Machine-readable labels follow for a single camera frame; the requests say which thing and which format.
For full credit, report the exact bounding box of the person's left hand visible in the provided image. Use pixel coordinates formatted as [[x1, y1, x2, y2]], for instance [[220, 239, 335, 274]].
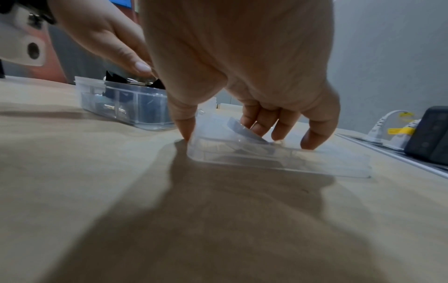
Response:
[[49, 0, 157, 77]]

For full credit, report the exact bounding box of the person's right hand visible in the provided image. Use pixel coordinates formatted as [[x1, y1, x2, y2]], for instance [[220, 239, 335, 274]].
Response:
[[138, 0, 342, 152]]

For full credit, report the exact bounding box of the pile of black binder clips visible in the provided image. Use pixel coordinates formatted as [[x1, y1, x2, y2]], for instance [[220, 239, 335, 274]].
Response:
[[93, 70, 168, 123]]

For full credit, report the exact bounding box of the transparent plastic box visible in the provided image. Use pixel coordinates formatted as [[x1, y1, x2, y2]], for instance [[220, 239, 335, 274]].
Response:
[[74, 76, 176, 131]]

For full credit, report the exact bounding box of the transparent plastic lid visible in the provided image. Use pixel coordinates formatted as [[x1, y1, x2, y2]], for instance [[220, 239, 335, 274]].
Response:
[[187, 106, 372, 179]]

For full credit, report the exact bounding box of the dark grey fabric chair back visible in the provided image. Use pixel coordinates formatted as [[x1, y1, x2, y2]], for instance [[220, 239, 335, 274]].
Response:
[[47, 26, 155, 84]]

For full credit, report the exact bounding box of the red board with gold trim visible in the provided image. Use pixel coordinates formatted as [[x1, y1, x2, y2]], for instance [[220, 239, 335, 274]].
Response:
[[26, 26, 70, 84]]

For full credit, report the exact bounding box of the black left wristband with markers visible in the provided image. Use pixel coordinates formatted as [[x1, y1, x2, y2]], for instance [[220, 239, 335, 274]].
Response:
[[0, 0, 57, 26]]

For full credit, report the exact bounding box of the white plug with yellow tag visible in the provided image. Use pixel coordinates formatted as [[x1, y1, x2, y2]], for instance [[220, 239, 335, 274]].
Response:
[[386, 118, 423, 152]]

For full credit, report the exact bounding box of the silver socket panel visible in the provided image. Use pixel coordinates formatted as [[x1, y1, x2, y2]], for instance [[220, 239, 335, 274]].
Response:
[[335, 132, 448, 179]]

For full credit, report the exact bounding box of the black charger adapter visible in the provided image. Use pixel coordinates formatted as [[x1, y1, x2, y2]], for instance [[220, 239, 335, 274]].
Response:
[[404, 105, 448, 166]]

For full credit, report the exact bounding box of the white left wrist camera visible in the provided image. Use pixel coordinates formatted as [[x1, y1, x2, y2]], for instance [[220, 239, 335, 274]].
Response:
[[0, 11, 50, 68]]

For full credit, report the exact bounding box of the white plug with cable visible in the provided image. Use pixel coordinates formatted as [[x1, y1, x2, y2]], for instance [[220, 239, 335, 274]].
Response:
[[365, 110, 411, 145]]

